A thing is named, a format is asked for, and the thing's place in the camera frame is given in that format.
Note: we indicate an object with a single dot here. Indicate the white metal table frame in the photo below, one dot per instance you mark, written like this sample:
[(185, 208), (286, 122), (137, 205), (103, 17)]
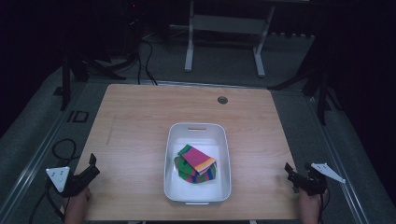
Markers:
[(229, 24)]

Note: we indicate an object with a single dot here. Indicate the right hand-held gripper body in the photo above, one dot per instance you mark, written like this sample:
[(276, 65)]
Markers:
[(314, 180)]

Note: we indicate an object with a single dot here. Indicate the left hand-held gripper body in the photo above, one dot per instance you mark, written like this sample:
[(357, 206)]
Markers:
[(59, 179)]

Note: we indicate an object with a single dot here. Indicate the person's left hand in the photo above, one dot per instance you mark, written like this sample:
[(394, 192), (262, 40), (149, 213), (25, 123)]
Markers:
[(77, 205)]

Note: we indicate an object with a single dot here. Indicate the green striped sock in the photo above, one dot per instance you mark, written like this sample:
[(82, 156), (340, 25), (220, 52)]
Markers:
[(183, 169)]

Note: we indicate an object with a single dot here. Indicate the white plastic bin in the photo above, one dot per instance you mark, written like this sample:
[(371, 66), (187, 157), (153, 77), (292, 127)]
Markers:
[(199, 193)]

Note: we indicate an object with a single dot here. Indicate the pink striped sock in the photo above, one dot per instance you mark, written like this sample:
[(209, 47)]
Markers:
[(196, 158)]

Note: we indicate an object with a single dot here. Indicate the person's right hand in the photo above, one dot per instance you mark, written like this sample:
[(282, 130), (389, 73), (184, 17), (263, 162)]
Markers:
[(309, 207)]

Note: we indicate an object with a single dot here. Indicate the black metal stand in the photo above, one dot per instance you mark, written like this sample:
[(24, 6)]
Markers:
[(66, 81), (322, 93)]

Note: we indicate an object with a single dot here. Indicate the dark equipment cabinet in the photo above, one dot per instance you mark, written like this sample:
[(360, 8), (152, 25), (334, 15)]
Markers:
[(124, 28)]

